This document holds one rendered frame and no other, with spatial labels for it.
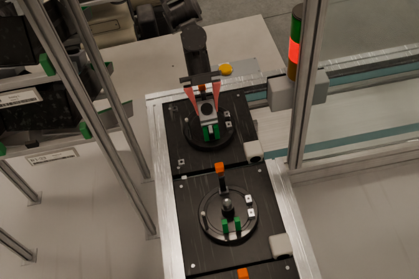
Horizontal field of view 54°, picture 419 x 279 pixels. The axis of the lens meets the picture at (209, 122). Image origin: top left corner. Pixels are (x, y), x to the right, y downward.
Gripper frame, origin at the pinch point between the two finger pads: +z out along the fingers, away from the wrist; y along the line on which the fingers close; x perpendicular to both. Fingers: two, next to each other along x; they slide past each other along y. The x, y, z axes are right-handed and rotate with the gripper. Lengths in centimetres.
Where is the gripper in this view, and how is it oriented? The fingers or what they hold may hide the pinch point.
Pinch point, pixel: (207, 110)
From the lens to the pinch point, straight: 102.0
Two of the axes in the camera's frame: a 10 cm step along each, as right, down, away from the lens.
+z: 1.9, 9.7, 1.2
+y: 9.8, -1.9, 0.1
